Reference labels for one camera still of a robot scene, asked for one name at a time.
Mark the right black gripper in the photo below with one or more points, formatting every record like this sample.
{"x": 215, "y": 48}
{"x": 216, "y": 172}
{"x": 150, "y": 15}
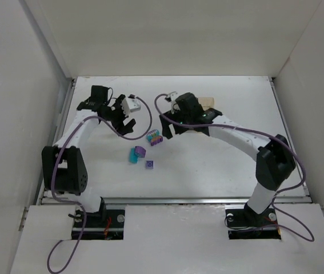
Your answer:
{"x": 172, "y": 123}

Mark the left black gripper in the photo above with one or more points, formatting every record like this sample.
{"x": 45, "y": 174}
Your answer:
{"x": 118, "y": 115}

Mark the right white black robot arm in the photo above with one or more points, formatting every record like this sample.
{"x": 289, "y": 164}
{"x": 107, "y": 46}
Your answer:
{"x": 272, "y": 155}

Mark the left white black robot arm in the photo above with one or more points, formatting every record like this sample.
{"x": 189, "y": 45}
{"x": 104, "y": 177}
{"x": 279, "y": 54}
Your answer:
{"x": 64, "y": 169}

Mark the teal purple lego stack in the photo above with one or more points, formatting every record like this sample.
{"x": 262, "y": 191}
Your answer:
{"x": 154, "y": 137}

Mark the teal lego with purple arch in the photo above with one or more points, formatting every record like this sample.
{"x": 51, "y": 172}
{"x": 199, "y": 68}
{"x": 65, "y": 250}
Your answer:
{"x": 136, "y": 153}

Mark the small purple square lego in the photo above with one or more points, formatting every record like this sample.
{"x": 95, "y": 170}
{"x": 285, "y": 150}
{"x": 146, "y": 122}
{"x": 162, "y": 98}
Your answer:
{"x": 149, "y": 164}

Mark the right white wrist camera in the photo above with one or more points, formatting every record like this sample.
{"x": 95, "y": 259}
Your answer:
{"x": 171, "y": 98}

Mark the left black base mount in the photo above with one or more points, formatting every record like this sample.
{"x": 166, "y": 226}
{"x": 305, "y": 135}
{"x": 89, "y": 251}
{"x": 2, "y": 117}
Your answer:
{"x": 105, "y": 224}

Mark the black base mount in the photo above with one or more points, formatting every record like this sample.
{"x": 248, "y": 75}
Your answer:
{"x": 245, "y": 224}
{"x": 105, "y": 224}

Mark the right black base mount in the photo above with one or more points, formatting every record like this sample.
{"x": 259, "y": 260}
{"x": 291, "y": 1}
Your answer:
{"x": 245, "y": 224}

